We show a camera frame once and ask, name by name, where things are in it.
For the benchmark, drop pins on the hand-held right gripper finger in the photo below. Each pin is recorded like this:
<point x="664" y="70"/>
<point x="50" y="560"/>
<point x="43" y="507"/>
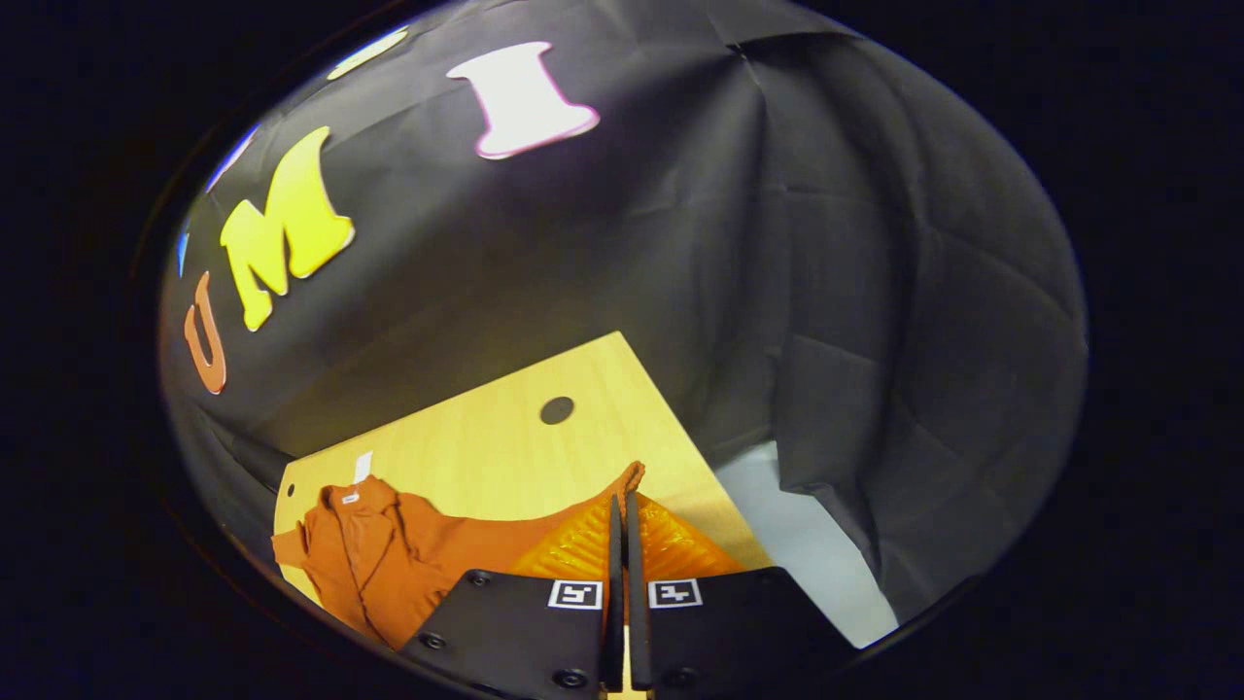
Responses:
<point x="637" y="622"/>
<point x="615" y="632"/>

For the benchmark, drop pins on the rust orange button shirt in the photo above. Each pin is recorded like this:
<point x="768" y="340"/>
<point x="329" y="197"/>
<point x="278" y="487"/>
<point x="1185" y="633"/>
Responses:
<point x="389" y="564"/>

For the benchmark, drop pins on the white paper garment tag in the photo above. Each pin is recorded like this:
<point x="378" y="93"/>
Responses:
<point x="363" y="467"/>

